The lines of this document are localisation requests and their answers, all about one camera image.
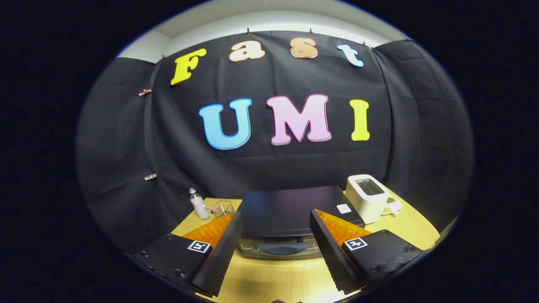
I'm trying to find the clear glass container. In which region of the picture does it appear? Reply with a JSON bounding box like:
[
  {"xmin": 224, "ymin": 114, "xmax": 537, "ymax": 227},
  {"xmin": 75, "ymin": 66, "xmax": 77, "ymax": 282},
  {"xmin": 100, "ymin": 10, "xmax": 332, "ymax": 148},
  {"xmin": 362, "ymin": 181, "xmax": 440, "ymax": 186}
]
[{"xmin": 212, "ymin": 200, "xmax": 235, "ymax": 219}]

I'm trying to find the black backdrop cloth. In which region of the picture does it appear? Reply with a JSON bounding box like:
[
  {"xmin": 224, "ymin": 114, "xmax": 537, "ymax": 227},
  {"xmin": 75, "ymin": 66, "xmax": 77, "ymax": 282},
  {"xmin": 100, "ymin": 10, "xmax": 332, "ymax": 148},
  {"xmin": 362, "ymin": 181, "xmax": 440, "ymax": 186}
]
[{"xmin": 76, "ymin": 30, "xmax": 474, "ymax": 253}]

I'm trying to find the clear plastic bottle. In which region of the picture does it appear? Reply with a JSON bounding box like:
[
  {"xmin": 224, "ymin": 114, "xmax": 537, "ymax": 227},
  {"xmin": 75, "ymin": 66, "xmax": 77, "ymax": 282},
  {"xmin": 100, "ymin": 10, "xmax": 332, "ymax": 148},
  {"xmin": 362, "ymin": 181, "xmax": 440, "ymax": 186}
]
[{"xmin": 189, "ymin": 188, "xmax": 210, "ymax": 220}]

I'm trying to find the black toaster oven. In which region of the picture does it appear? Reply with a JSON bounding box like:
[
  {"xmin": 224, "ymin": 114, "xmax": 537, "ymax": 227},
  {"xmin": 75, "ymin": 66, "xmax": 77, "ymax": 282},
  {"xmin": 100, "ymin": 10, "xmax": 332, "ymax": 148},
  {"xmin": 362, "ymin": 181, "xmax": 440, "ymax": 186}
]
[{"xmin": 237, "ymin": 185, "xmax": 366, "ymax": 260}]

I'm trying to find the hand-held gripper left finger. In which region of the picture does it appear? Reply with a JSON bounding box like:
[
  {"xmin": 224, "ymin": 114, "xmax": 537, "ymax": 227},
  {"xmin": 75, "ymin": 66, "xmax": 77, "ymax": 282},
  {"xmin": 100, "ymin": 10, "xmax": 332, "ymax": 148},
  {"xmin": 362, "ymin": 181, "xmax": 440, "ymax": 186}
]
[{"xmin": 134, "ymin": 211, "xmax": 244, "ymax": 298}]

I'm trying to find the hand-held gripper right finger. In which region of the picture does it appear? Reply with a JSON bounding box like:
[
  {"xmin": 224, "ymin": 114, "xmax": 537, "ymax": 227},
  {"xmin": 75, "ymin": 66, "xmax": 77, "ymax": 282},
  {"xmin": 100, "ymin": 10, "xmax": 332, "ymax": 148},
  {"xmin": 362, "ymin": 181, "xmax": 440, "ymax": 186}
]
[{"xmin": 310, "ymin": 209, "xmax": 424, "ymax": 295}]

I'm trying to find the white toaster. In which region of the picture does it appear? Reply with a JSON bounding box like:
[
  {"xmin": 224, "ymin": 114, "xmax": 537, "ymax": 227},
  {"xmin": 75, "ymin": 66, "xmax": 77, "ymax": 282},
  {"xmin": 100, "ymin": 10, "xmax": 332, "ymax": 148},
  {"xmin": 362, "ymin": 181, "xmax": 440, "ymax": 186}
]
[{"xmin": 345, "ymin": 174, "xmax": 390, "ymax": 224}]

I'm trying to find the white divided snack dish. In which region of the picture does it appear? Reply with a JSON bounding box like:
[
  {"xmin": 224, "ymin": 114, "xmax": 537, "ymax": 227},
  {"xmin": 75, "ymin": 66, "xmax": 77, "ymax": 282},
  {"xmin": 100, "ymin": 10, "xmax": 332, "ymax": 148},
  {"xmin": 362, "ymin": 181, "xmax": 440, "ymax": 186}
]
[{"xmin": 381, "ymin": 196, "xmax": 403, "ymax": 217}]

